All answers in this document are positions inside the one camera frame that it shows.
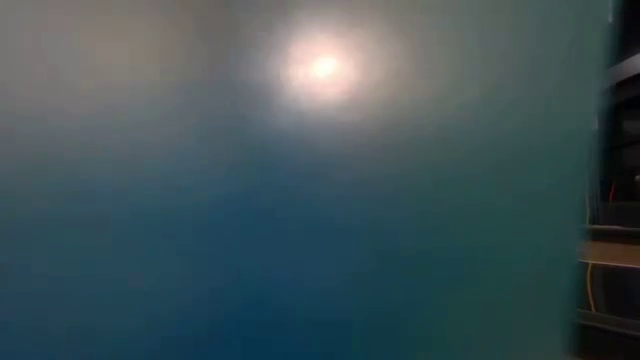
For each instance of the green translucent plastic bin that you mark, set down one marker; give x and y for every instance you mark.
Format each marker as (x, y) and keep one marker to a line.
(300, 200)

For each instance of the black clear jewel case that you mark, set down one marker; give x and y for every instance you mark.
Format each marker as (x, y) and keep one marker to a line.
(615, 290)

